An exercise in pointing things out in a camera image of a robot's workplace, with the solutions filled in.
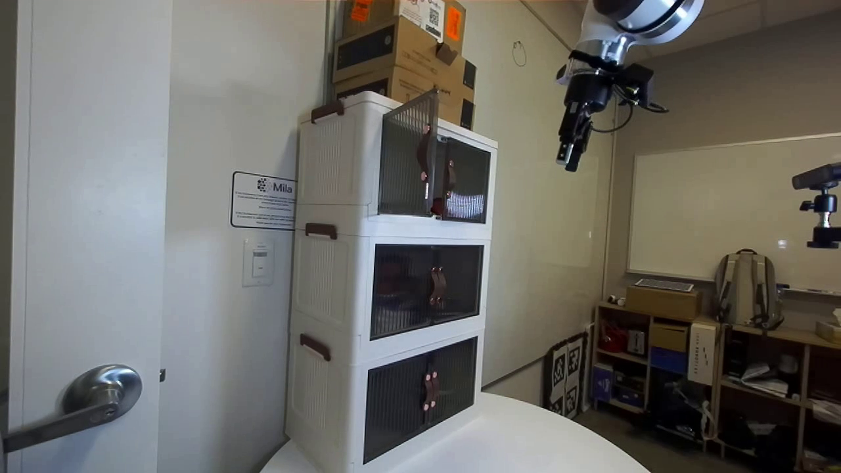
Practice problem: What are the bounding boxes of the black camera on mount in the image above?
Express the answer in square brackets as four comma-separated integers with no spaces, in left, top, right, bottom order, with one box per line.
[791,162,841,249]

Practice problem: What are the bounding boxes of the white door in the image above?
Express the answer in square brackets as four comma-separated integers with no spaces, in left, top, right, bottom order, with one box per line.
[3,0,174,473]

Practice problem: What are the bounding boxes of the wall sign plaque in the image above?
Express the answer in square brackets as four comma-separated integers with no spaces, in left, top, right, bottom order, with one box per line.
[229,171,298,231]

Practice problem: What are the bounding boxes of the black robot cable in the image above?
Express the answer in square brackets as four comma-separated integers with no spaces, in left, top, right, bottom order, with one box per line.
[592,94,671,137]

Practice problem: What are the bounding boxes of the wooden low shelf unit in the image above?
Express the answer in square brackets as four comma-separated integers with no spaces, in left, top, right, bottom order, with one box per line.
[589,304,841,473]

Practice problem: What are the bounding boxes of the bottom shelf doors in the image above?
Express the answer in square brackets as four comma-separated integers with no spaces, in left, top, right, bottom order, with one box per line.
[362,340,479,462]

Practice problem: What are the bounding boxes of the shelf door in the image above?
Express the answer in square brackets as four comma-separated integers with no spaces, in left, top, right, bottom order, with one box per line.
[440,139,488,223]
[379,90,440,216]

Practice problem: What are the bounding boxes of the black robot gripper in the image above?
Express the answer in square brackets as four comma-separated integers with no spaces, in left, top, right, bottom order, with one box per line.
[557,64,658,171]

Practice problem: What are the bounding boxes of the silver door lever handle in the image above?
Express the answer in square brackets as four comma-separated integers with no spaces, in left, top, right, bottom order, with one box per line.
[3,363,141,451]

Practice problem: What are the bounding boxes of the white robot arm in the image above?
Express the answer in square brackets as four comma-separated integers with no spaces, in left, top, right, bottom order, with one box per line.
[557,0,704,171]

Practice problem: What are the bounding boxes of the calibration marker board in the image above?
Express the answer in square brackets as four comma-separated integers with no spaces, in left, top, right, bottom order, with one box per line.
[543,333,586,417]

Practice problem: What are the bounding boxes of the middle shelf doors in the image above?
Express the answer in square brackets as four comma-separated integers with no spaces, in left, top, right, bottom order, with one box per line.
[370,245,483,340]

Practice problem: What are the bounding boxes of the cardboard box on shelf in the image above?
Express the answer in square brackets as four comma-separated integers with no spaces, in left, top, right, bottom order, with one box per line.
[625,284,702,321]

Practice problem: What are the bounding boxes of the white three-tier storage cabinet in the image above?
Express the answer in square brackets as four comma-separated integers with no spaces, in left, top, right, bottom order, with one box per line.
[287,93,496,473]

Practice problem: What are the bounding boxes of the shelf doors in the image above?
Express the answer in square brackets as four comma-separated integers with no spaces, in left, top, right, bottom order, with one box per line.
[370,245,483,340]
[362,340,479,462]

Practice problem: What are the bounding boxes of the grey backpack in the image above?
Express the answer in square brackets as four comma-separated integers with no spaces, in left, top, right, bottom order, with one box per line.
[714,249,783,332]

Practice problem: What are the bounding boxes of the whiteboard on wall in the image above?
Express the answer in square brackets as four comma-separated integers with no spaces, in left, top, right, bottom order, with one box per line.
[628,133,841,294]

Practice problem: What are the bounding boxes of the cardboard box on cabinet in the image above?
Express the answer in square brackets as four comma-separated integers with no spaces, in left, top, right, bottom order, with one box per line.
[335,0,476,128]

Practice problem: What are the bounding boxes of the white wall switch plate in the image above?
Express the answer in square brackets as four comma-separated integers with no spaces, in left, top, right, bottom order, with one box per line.
[241,241,274,287]

